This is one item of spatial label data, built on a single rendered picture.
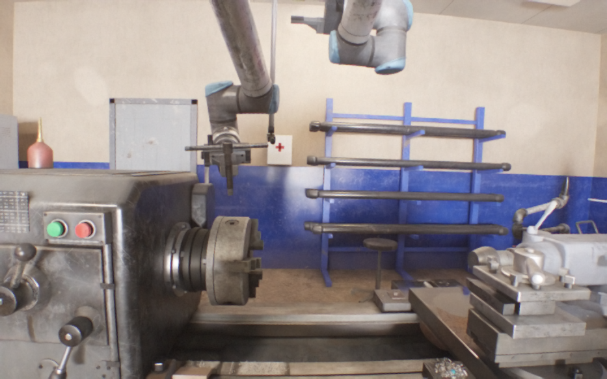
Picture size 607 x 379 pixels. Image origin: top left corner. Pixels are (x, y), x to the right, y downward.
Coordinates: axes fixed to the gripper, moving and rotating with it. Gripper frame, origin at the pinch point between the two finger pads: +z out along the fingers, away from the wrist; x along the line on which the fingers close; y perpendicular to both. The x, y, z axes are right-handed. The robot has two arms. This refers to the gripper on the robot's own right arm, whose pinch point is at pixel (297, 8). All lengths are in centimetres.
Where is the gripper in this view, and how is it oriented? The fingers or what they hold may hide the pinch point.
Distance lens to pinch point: 101.6
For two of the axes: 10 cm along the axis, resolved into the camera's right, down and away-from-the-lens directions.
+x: -0.6, 5.9, 8.1
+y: 0.1, 8.1, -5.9
